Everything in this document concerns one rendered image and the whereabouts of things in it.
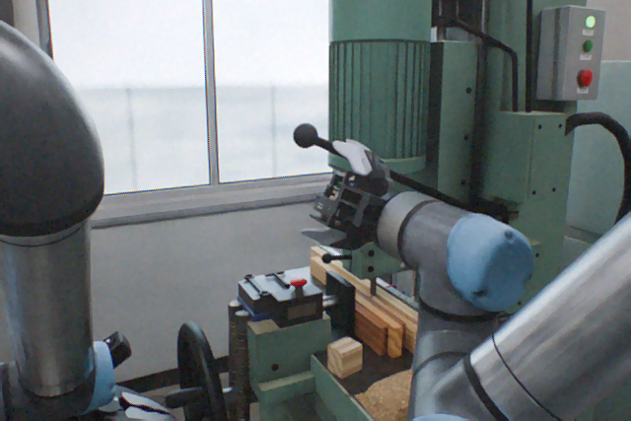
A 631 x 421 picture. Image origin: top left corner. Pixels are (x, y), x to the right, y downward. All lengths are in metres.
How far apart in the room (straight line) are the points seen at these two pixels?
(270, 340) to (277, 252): 1.54
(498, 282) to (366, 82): 0.47
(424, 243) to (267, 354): 0.45
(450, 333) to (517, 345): 0.12
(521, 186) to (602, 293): 0.56
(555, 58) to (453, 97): 0.19
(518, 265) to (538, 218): 0.61
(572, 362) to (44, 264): 0.36
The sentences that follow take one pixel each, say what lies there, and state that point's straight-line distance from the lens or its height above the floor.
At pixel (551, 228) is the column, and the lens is 1.10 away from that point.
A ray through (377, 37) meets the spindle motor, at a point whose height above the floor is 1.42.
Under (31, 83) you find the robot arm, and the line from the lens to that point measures 0.32.
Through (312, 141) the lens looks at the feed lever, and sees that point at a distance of 0.67.
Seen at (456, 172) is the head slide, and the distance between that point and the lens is 0.94.
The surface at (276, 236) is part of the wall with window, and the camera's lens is 2.33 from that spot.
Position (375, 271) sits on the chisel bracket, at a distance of 0.93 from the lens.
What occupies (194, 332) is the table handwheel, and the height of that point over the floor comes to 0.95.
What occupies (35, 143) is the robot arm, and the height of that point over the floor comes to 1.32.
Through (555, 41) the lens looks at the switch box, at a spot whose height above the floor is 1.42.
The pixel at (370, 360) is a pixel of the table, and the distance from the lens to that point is 0.87.
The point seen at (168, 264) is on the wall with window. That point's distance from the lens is 2.22.
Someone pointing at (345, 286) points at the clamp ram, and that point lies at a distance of 0.91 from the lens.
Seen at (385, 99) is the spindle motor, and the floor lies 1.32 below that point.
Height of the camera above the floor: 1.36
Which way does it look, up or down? 12 degrees down
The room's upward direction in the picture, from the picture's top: straight up
